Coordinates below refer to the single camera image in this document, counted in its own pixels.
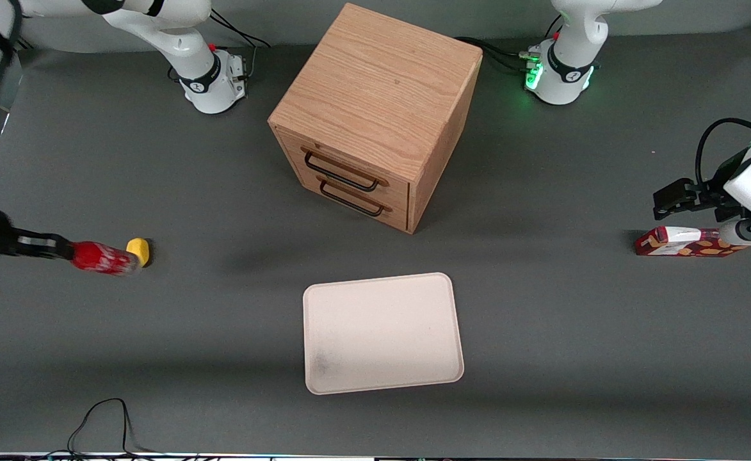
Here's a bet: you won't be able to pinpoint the red coke bottle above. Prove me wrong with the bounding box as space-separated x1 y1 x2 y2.
70 241 143 277

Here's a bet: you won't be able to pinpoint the beige rectangular tray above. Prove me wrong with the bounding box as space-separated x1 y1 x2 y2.
303 273 465 396

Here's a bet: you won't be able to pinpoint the red snack box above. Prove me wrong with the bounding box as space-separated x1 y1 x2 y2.
634 226 748 257

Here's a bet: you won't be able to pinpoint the yellow lemon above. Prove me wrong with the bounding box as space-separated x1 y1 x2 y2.
126 238 153 268

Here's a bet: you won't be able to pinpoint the wooden drawer cabinet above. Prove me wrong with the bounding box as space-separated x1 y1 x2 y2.
268 3 483 235

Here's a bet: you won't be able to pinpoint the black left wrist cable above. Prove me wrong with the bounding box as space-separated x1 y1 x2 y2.
695 117 751 188

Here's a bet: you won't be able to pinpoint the thin black looped cable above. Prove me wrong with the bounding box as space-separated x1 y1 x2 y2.
68 398 158 457

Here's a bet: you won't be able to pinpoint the black left base cables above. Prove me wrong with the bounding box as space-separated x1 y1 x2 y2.
455 36 533 72

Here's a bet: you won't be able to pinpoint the black right base cable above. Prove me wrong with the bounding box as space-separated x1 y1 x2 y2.
207 8 272 81

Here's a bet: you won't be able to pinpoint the black wire drawer handle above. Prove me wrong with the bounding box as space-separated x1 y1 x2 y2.
301 147 390 193
316 176 393 217

